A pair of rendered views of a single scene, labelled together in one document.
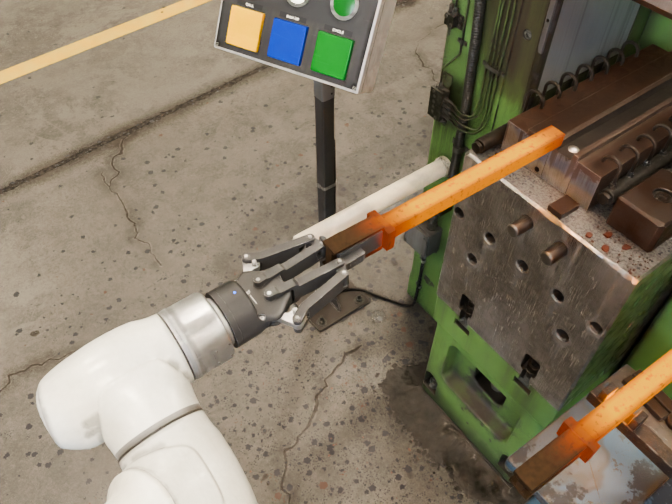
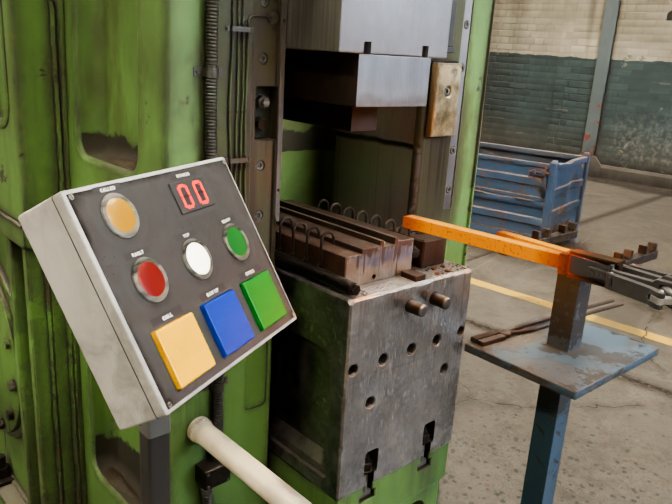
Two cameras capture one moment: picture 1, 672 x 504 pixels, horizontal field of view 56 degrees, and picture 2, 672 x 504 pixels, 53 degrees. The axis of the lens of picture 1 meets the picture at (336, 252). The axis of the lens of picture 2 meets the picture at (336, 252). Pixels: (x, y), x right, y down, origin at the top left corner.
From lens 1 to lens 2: 1.47 m
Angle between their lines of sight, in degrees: 82
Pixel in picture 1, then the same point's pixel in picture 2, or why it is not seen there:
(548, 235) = (424, 298)
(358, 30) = (259, 258)
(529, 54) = (264, 231)
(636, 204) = (430, 238)
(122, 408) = not seen: outside the picture
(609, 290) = (462, 292)
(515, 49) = not seen: hidden behind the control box
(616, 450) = (538, 355)
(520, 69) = not seen: hidden behind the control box
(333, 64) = (273, 305)
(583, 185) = (405, 255)
